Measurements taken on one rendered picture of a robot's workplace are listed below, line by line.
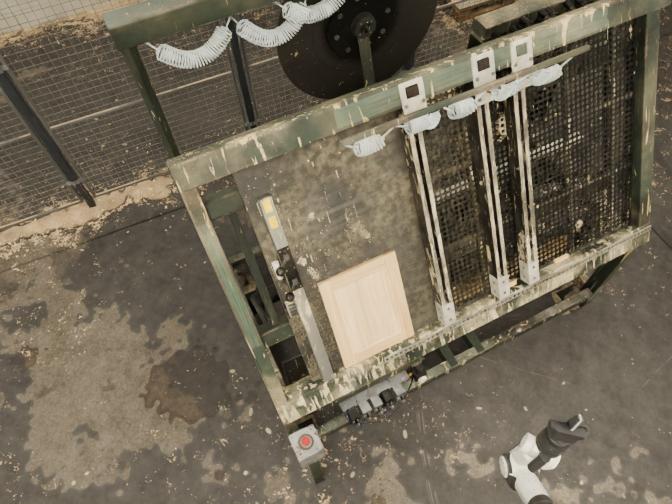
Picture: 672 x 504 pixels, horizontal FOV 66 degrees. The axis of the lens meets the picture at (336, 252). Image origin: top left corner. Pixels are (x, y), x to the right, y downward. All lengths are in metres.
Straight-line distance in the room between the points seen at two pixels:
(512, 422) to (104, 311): 2.80
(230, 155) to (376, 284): 0.91
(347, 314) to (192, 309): 1.67
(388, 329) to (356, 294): 0.28
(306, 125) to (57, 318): 2.72
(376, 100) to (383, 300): 0.91
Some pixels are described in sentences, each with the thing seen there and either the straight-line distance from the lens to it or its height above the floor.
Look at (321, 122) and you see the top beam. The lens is 1.91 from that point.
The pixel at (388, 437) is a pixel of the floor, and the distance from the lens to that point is 3.34.
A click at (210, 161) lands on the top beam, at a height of 1.94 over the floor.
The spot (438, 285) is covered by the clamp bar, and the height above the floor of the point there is 1.13.
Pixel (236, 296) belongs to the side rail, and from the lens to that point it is 2.09.
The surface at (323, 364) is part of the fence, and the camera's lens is 2.41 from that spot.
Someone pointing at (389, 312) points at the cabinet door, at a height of 1.05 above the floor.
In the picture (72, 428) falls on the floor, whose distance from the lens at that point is 3.77.
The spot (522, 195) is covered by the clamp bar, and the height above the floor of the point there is 1.36.
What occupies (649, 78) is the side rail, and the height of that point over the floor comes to 1.59.
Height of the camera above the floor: 3.25
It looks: 58 degrees down
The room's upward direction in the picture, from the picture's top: 3 degrees counter-clockwise
